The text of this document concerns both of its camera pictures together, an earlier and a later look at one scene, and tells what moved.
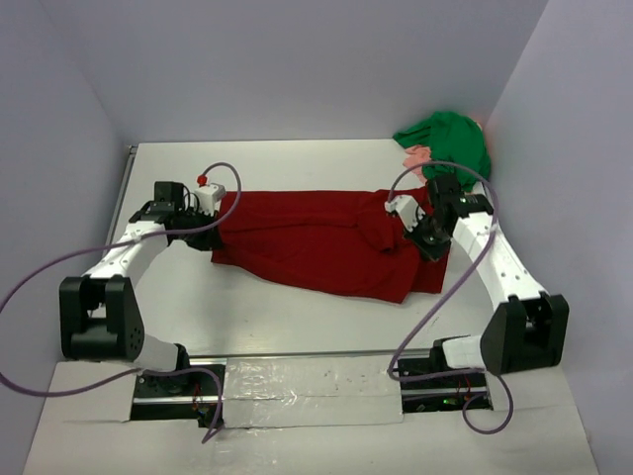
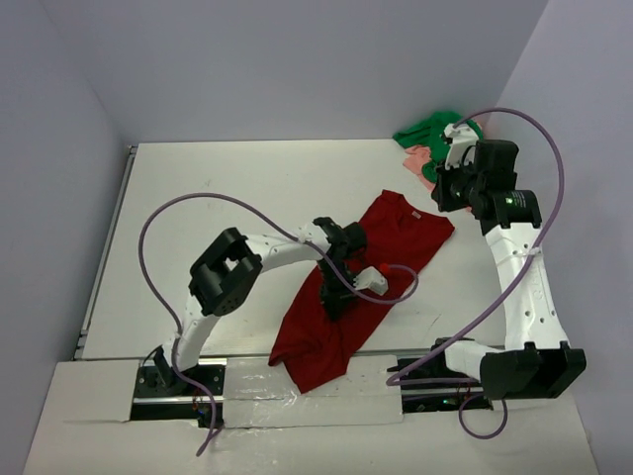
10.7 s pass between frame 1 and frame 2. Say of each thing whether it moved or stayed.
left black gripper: moved
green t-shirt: stayed
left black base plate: stayed
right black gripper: moved
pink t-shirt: stayed
